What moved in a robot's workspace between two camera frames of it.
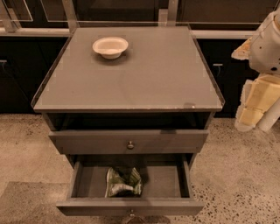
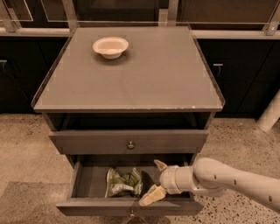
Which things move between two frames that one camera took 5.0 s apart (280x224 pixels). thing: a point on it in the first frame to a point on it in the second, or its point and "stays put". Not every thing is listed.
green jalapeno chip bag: [120, 185] stays put
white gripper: [266, 48] to [167, 178]
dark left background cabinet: [24, 64] stays put
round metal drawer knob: [130, 146] stays put
